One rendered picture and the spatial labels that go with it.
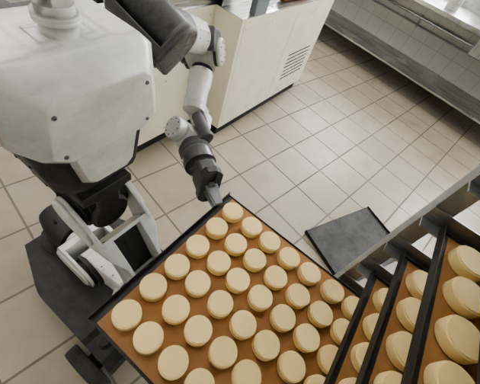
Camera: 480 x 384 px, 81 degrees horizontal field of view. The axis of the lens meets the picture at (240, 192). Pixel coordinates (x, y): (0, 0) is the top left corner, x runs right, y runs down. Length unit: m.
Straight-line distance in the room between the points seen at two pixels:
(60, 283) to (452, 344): 1.28
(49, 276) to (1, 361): 0.34
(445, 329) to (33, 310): 1.46
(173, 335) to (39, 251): 1.00
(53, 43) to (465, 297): 0.64
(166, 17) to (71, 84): 0.25
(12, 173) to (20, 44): 1.53
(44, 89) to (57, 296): 1.02
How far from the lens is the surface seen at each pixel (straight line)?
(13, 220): 1.81
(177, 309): 0.57
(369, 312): 0.63
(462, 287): 0.48
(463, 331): 0.44
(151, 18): 0.65
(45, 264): 1.45
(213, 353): 0.56
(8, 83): 0.47
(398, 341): 0.49
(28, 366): 1.52
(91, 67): 0.50
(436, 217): 0.55
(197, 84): 0.89
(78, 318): 1.33
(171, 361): 0.55
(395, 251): 0.60
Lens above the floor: 1.43
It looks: 50 degrees down
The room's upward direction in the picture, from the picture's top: 22 degrees clockwise
